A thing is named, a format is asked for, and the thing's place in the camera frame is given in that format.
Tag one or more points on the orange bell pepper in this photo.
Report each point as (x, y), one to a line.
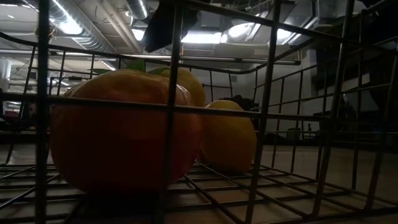
(118, 140)

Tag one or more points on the ceiling light panel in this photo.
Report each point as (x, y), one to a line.
(202, 38)
(283, 33)
(239, 31)

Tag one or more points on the silver spiral air duct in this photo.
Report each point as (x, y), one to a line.
(93, 40)

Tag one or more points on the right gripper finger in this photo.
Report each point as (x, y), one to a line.
(161, 25)

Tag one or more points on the yellow lemon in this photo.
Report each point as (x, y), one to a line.
(190, 87)
(228, 137)

